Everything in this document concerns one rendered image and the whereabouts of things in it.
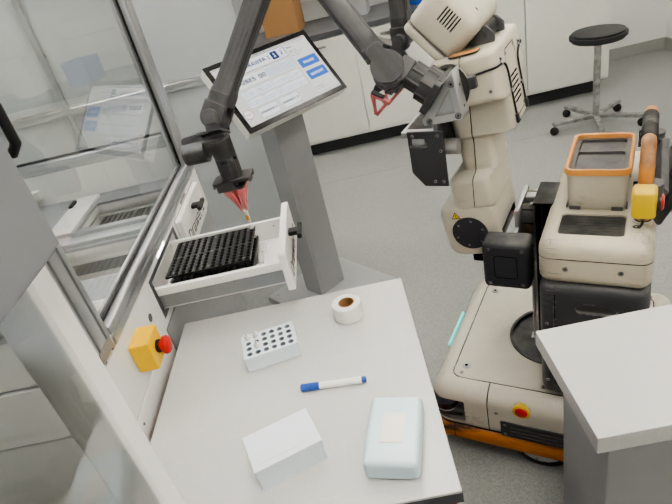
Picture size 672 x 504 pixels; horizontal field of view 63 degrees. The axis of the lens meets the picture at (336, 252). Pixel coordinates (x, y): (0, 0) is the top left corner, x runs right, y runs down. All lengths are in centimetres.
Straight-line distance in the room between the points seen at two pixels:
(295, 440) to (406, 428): 20
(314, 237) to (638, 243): 152
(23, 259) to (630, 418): 93
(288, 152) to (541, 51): 266
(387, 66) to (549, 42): 332
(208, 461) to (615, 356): 80
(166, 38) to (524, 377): 223
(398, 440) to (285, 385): 32
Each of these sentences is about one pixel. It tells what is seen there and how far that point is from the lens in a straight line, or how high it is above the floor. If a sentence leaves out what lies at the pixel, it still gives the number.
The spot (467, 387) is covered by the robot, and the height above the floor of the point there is 27.
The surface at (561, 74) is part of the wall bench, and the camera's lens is 468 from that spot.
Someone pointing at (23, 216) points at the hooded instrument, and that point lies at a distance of 54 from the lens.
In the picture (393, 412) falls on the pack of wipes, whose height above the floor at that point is 80.
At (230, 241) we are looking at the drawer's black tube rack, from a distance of 150.
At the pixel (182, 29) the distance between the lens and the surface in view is 296.
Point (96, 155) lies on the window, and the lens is 136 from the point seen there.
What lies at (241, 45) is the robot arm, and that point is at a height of 136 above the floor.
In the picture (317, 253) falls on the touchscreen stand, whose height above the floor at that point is 26.
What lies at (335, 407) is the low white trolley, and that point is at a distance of 113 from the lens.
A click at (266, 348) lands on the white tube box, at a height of 79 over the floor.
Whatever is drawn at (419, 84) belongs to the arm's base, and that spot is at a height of 121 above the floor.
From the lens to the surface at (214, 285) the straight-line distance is 139.
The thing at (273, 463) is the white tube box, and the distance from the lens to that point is 101.
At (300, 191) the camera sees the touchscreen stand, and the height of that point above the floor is 59.
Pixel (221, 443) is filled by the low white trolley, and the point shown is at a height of 76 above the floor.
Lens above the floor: 157
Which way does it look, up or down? 31 degrees down
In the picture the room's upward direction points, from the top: 14 degrees counter-clockwise
